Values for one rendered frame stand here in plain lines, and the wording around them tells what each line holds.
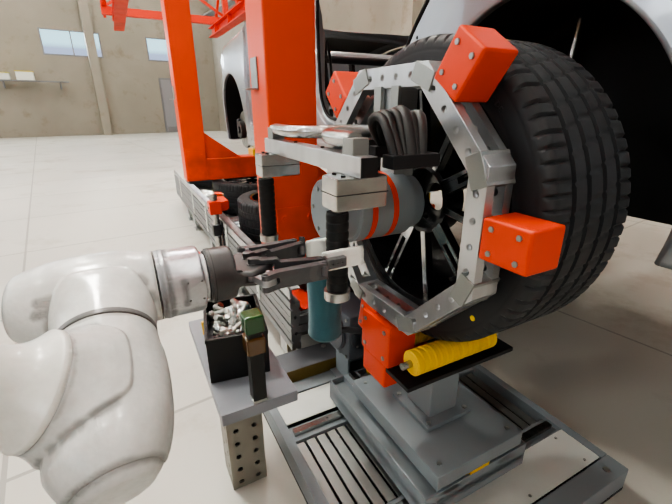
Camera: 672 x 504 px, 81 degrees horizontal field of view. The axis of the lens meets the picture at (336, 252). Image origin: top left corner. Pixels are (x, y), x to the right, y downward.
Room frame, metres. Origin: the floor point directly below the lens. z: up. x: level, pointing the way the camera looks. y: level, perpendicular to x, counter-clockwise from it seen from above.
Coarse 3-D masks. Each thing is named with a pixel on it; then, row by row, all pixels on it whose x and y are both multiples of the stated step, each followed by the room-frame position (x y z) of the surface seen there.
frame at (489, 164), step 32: (416, 64) 0.75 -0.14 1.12; (352, 96) 0.95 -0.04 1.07; (448, 96) 0.68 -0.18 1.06; (448, 128) 0.68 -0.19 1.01; (480, 128) 0.67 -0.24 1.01; (480, 160) 0.60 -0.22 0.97; (512, 160) 0.62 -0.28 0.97; (480, 192) 0.60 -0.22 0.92; (480, 224) 0.59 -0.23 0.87; (352, 288) 0.93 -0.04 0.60; (384, 288) 0.88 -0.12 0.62; (448, 288) 0.64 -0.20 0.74; (480, 288) 0.60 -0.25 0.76; (416, 320) 0.71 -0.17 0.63
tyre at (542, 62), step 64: (384, 64) 1.00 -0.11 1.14; (512, 64) 0.70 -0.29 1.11; (576, 64) 0.80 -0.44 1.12; (512, 128) 0.66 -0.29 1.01; (576, 128) 0.66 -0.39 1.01; (512, 192) 0.65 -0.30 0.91; (576, 192) 0.61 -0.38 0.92; (576, 256) 0.63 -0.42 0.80; (448, 320) 0.74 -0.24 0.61; (512, 320) 0.63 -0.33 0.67
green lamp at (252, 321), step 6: (240, 312) 0.69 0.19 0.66; (246, 312) 0.69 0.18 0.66; (252, 312) 0.69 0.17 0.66; (258, 312) 0.69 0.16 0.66; (240, 318) 0.69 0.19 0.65; (246, 318) 0.67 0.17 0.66; (252, 318) 0.67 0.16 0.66; (258, 318) 0.68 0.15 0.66; (246, 324) 0.66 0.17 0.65; (252, 324) 0.67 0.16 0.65; (258, 324) 0.68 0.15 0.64; (246, 330) 0.66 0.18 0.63; (252, 330) 0.67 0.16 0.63; (258, 330) 0.67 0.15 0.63; (264, 330) 0.68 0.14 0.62
